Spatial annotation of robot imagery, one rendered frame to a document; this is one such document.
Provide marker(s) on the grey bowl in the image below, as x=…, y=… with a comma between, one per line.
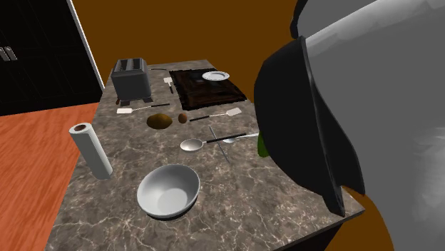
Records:
x=168, y=191

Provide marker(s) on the white plate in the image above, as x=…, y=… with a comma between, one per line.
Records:
x=216, y=75

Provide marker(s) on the small brown kiwi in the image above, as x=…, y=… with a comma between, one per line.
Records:
x=182, y=118

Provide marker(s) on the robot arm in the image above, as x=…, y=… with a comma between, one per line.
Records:
x=375, y=114

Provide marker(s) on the grey toaster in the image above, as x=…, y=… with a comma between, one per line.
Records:
x=131, y=82

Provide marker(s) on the green object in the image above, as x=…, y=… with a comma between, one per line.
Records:
x=261, y=147

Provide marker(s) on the dark wooden cutting board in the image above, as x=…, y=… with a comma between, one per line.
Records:
x=205, y=92

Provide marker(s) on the thin grey skewer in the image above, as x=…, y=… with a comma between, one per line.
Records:
x=221, y=147

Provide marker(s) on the small white spatula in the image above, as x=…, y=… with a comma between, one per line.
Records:
x=168, y=82

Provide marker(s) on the brown potato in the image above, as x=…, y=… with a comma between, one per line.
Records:
x=159, y=121

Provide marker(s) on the black cabinet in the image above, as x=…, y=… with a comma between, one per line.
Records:
x=38, y=55

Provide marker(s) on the white paper towel roll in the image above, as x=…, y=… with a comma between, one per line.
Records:
x=91, y=151

